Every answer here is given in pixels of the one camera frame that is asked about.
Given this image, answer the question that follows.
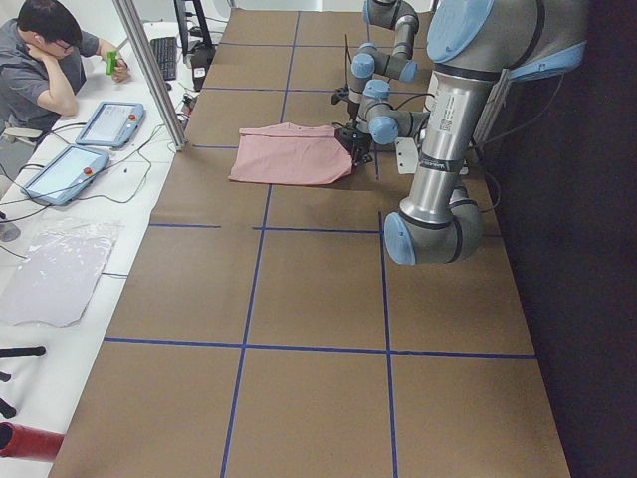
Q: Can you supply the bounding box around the near blue teach pendant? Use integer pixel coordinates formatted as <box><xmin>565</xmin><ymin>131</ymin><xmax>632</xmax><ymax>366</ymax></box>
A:
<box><xmin>21</xmin><ymin>145</ymin><xmax>109</xmax><ymax>206</ymax></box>

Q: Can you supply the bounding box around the pink Snoopy t-shirt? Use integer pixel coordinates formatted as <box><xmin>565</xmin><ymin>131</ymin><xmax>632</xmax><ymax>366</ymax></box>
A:
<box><xmin>228</xmin><ymin>122</ymin><xmax>352</xmax><ymax>186</ymax></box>

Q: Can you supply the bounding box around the blue teach pendant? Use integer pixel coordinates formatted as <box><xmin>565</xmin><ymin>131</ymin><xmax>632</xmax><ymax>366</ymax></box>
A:
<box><xmin>21</xmin><ymin>145</ymin><xmax>109</xmax><ymax>206</ymax></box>
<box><xmin>75</xmin><ymin>102</ymin><xmax>145</xmax><ymax>148</ymax></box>

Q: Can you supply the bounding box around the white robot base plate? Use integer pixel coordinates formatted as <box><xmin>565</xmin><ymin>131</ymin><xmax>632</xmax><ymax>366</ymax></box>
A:
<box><xmin>394</xmin><ymin>137</ymin><xmax>419</xmax><ymax>174</ymax></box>

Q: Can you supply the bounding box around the black keyboard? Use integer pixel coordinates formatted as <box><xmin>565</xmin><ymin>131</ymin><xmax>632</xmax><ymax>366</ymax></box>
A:
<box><xmin>149</xmin><ymin>37</ymin><xmax>177</xmax><ymax>81</ymax></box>

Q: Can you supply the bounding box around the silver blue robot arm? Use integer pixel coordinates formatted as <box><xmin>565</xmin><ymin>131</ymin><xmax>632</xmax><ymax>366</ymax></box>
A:
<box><xmin>332</xmin><ymin>1</ymin><xmax>589</xmax><ymax>266</ymax></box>
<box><xmin>348</xmin><ymin>0</ymin><xmax>419</xmax><ymax>104</ymax></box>

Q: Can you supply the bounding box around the red cylinder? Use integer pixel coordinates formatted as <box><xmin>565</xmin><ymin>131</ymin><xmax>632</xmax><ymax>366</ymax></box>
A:
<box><xmin>1</xmin><ymin>422</ymin><xmax>65</xmax><ymax>462</ymax></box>

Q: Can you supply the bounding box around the aluminium frame post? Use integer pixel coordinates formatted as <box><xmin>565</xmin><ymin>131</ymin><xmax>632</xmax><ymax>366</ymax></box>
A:
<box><xmin>112</xmin><ymin>0</ymin><xmax>186</xmax><ymax>151</ymax></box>

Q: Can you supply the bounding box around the black camera tripod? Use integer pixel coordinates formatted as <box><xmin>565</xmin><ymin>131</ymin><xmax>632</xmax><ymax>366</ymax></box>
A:
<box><xmin>0</xmin><ymin>344</ymin><xmax>47</xmax><ymax>420</ymax></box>

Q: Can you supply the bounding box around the green plastic tool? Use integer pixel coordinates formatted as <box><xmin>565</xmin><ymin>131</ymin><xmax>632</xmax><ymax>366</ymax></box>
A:
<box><xmin>106</xmin><ymin>50</ymin><xmax>118</xmax><ymax>76</ymax></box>

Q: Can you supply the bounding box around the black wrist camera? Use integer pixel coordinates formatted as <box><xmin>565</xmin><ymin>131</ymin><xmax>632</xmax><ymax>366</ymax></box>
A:
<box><xmin>330</xmin><ymin>86</ymin><xmax>349</xmax><ymax>106</ymax></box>

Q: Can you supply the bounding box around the white foam sheet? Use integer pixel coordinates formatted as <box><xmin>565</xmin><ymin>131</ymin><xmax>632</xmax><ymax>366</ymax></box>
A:
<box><xmin>1</xmin><ymin>217</ymin><xmax>123</xmax><ymax>328</ymax></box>

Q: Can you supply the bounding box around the seated person grey shirt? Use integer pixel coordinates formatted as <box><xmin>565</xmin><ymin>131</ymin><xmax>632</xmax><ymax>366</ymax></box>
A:
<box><xmin>1</xmin><ymin>0</ymin><xmax>116</xmax><ymax>131</ymax></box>

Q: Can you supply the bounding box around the far blue teach pendant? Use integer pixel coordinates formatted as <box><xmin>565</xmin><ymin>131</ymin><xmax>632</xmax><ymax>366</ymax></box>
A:
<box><xmin>75</xmin><ymin>102</ymin><xmax>145</xmax><ymax>148</ymax></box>

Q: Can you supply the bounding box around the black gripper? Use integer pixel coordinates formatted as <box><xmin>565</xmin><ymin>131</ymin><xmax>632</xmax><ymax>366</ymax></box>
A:
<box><xmin>334</xmin><ymin>126</ymin><xmax>373</xmax><ymax>167</ymax></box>

